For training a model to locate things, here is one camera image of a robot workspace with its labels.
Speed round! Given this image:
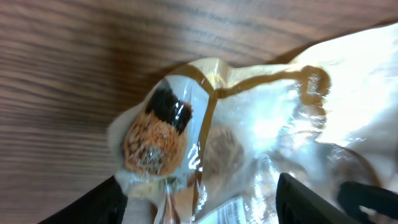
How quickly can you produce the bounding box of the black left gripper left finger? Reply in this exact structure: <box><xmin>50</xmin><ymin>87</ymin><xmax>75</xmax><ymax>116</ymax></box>
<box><xmin>39</xmin><ymin>177</ymin><xmax>127</xmax><ymax>224</ymax></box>

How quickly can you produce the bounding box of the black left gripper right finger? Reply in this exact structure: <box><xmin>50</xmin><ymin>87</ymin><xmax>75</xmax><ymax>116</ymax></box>
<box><xmin>275</xmin><ymin>172</ymin><xmax>356</xmax><ymax>224</ymax></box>

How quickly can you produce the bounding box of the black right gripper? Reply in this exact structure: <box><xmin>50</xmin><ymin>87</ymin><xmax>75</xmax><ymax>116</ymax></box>
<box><xmin>337</xmin><ymin>181</ymin><xmax>397</xmax><ymax>224</ymax></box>

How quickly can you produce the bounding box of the white brown snack wrapper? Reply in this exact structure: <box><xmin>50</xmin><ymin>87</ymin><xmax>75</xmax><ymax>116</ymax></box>
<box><xmin>108</xmin><ymin>24</ymin><xmax>397</xmax><ymax>223</ymax></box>

